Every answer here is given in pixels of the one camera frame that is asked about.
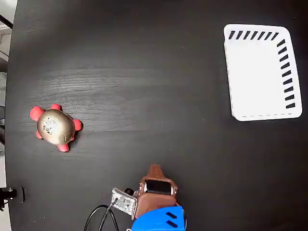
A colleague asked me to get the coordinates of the red turtle toy gold shell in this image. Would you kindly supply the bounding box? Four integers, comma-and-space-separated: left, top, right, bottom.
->
29, 103, 83, 153

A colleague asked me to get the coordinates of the white plastic basket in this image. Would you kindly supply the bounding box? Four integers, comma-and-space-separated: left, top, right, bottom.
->
223, 23, 303, 122

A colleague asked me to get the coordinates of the black table clamp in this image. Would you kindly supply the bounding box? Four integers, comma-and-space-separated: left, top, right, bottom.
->
0, 186, 26, 210

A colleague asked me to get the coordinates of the black metal bar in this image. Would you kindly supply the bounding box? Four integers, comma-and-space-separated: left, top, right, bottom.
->
0, 14, 14, 29

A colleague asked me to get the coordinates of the bare wrist camera circuit board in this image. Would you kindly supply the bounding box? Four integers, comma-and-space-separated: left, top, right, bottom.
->
111, 187, 139, 220

